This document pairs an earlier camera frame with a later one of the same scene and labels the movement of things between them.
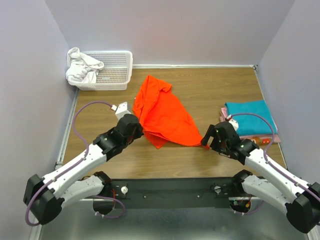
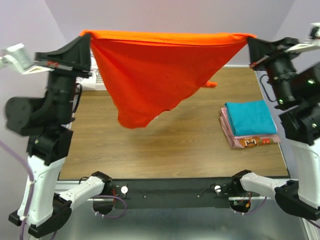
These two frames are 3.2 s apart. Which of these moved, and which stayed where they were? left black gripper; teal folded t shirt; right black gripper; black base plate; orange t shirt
Moved: left black gripper; orange t shirt; right black gripper
Stayed: black base plate; teal folded t shirt
